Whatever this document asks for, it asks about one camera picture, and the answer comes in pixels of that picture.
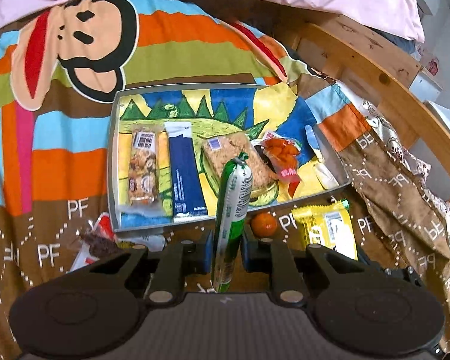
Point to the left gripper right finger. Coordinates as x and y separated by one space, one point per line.
295 276

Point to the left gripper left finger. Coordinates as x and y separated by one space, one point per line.
159 277

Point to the yellow snack pack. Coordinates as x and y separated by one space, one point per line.
327 225

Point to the small orange mandarin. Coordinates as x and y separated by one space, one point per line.
264 225

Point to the dark dried fruit pack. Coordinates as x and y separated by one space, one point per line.
100 247

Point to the blue white snack bar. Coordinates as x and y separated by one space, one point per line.
188 200

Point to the white green vegetable snack bag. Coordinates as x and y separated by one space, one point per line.
102 227

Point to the green sausage stick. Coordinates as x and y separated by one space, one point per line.
233 202

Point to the nut bar clear wrapper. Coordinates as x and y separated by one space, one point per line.
143 168

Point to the orange chicken foot pack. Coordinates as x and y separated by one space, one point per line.
280 156

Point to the rice cracker clear pack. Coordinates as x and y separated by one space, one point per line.
240 161

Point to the metal tray with dinosaur cloth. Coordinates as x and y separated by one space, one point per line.
215 110

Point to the wooden cabinet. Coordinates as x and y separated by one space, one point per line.
396 62

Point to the brown monkey print blanket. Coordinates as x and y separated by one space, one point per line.
59 73

